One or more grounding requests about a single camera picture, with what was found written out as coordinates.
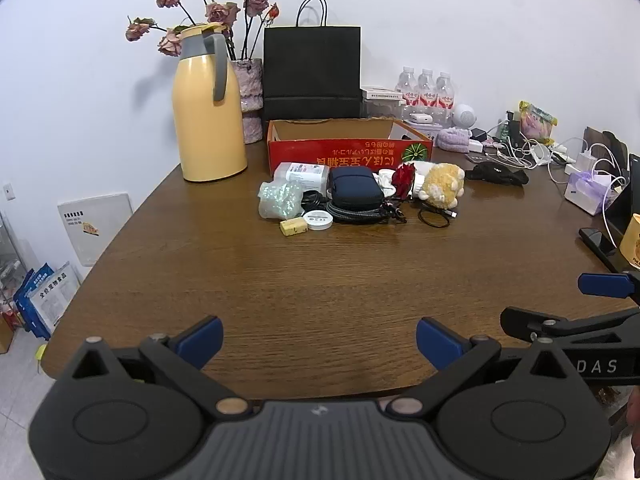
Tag yellow paper cup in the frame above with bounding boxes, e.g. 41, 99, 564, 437
619, 213, 640, 268

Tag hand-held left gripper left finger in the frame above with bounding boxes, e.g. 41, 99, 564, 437
70, 316, 252, 422

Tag translucent cotton swab box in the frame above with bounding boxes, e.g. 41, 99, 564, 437
273, 161, 331, 193

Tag iridescent glitter bag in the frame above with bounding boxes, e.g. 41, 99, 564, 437
257, 180, 306, 221

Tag white round tin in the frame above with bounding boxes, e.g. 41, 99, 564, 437
302, 210, 334, 231

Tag purple tissue box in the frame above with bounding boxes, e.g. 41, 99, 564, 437
564, 171, 613, 216

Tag brown cardboard carton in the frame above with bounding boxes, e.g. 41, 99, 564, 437
0, 310, 16, 356

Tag metal shelf rack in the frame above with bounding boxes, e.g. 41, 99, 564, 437
0, 210, 26, 311

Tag dried pink roses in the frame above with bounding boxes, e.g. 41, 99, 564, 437
125, 0, 281, 61

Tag white pet food bag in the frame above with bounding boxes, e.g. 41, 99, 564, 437
27, 266, 81, 341

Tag black phone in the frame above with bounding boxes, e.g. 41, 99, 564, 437
579, 227, 621, 261

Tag yellow thermos jug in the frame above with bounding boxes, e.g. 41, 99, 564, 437
171, 23, 249, 183

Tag thin black cable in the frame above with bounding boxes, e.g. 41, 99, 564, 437
417, 202, 458, 228

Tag colourful snack bag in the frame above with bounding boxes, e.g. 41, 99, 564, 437
517, 101, 558, 146

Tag yellow white plush toy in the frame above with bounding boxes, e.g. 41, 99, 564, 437
417, 162, 466, 208

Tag pink textured vase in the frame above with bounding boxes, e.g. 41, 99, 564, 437
230, 57, 264, 145

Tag red fabric rose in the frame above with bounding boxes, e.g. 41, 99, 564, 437
391, 162, 417, 200

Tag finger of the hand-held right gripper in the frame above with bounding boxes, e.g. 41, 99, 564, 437
577, 270, 640, 306
500, 306, 640, 346

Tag black paper bag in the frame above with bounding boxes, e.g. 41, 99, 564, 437
262, 0, 363, 122

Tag clear plastic container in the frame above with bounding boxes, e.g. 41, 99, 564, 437
362, 99, 406, 121

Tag white cloth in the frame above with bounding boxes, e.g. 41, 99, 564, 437
406, 160, 427, 202

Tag purple towel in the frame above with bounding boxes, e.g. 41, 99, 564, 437
437, 128, 471, 153

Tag black eye mask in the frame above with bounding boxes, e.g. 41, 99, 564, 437
465, 161, 530, 185

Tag white chargers and cables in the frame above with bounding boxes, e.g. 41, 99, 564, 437
547, 137, 631, 233

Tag blue pet food bag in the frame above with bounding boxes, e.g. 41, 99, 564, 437
14, 262, 53, 331

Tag navy zip pouch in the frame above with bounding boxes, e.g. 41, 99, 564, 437
330, 166, 385, 209

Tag white flat box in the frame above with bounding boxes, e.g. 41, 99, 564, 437
361, 86, 404, 102

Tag black braided cable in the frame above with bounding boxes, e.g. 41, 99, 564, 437
325, 199, 408, 224

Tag red cardboard box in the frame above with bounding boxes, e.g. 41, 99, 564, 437
266, 118, 435, 177

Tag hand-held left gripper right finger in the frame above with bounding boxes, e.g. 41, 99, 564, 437
386, 317, 581, 421

